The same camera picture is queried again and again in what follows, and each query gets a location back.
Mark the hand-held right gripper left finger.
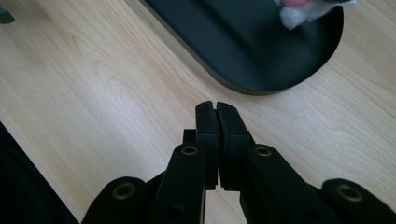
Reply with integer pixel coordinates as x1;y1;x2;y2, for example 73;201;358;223
148;100;221;224

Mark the black oval tray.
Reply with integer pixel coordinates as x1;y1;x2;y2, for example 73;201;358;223
139;0;345;96

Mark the white round object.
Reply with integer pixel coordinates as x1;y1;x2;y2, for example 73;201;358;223
274;0;359;31

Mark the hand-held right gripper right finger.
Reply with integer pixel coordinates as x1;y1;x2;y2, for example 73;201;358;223
216;101;344;224

